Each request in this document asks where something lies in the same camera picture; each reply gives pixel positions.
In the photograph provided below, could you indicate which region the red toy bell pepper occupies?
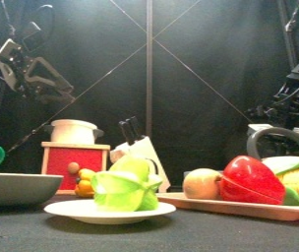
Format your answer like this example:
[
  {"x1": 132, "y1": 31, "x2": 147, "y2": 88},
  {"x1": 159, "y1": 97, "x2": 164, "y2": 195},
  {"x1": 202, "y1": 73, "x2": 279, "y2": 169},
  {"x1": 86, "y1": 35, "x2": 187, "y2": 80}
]
[{"x1": 219, "y1": 155, "x2": 287, "y2": 206}]

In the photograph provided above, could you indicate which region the red wooden drawer box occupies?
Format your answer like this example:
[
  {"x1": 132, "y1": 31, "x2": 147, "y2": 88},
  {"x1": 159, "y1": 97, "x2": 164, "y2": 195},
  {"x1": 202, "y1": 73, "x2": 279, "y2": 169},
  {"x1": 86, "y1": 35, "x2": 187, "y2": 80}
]
[{"x1": 40, "y1": 141, "x2": 112, "y2": 196}]

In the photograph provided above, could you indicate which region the pink tray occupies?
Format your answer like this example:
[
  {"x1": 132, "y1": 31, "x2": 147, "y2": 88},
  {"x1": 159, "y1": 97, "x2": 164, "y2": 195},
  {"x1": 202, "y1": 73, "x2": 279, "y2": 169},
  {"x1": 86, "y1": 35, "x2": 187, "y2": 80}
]
[{"x1": 156, "y1": 191, "x2": 299, "y2": 221}]

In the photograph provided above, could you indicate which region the beige toy onion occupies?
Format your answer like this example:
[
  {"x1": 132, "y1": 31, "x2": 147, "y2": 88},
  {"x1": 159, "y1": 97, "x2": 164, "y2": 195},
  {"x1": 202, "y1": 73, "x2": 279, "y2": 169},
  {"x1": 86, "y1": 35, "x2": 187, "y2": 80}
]
[{"x1": 183, "y1": 167, "x2": 223, "y2": 201}]

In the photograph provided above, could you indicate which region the rounded beige wooden piece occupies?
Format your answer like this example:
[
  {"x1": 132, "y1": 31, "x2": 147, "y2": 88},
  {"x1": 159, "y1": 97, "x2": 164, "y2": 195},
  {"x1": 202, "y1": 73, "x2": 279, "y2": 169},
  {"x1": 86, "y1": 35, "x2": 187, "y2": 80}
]
[{"x1": 109, "y1": 149, "x2": 128, "y2": 164}]

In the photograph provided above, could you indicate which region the white knife block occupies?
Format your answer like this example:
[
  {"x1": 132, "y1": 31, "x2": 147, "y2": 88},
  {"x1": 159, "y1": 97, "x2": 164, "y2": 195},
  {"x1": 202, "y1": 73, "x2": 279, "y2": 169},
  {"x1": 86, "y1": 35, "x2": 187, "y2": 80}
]
[{"x1": 109, "y1": 135, "x2": 172, "y2": 193}]

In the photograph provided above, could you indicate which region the yellow toy bell pepper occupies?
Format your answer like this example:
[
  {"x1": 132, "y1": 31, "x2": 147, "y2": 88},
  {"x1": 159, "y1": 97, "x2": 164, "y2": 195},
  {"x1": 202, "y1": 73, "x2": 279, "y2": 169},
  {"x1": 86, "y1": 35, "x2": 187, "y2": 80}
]
[{"x1": 73, "y1": 167, "x2": 99, "y2": 199}]

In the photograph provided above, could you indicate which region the grey bowl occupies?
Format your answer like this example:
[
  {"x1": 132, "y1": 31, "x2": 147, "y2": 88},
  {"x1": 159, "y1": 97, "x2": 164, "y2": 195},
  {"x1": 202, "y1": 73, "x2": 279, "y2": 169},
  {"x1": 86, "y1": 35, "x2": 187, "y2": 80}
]
[{"x1": 0, "y1": 172, "x2": 65, "y2": 208}]

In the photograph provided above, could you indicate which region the green toy lettuce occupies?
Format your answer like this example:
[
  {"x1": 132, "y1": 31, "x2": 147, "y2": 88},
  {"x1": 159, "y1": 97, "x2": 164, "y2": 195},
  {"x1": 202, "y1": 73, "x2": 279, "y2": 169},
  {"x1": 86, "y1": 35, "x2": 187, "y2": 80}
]
[{"x1": 91, "y1": 155, "x2": 164, "y2": 213}]

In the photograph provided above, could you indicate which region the white plate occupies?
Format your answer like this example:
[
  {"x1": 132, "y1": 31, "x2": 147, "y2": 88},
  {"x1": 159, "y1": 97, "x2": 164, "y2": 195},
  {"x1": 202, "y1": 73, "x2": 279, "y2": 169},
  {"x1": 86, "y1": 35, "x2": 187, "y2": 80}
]
[{"x1": 42, "y1": 199, "x2": 177, "y2": 225}]

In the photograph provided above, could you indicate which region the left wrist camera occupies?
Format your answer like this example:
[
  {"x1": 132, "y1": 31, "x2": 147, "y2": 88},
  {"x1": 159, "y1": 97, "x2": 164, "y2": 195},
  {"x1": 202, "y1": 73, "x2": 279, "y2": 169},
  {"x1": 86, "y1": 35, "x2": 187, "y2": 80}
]
[{"x1": 18, "y1": 3, "x2": 56, "y2": 51}]

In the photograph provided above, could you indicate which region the white pot with grey handles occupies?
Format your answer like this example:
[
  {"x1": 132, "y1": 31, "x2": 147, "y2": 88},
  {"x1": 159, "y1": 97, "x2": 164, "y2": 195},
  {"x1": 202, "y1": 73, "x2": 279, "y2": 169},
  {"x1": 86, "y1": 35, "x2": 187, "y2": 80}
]
[{"x1": 42, "y1": 118, "x2": 107, "y2": 146}]

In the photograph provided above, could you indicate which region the thin diagonal brace wire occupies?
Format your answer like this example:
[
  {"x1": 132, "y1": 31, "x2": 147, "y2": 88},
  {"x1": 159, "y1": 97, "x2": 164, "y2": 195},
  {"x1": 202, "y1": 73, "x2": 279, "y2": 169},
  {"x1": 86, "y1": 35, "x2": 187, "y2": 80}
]
[
  {"x1": 109, "y1": 0, "x2": 255, "y2": 124},
  {"x1": 6, "y1": 0, "x2": 202, "y2": 155}
]

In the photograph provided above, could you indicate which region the black-handled toy knife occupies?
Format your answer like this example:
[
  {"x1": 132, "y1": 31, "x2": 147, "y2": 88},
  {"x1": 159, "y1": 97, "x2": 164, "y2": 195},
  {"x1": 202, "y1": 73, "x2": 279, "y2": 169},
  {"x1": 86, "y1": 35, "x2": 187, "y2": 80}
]
[
  {"x1": 127, "y1": 115, "x2": 145, "y2": 141},
  {"x1": 117, "y1": 120, "x2": 136, "y2": 146}
]

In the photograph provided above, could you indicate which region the vertical metal frame pole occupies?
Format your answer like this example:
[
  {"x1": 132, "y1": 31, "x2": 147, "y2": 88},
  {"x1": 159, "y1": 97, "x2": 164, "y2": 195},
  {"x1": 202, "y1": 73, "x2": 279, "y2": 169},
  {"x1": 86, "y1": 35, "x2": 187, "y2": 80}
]
[{"x1": 145, "y1": 0, "x2": 155, "y2": 138}]

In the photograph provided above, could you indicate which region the dark metal frame post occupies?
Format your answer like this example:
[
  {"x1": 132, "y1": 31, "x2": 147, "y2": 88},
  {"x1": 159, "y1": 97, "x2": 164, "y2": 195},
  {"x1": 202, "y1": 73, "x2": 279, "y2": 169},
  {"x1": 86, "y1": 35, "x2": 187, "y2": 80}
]
[{"x1": 275, "y1": 0, "x2": 299, "y2": 72}]

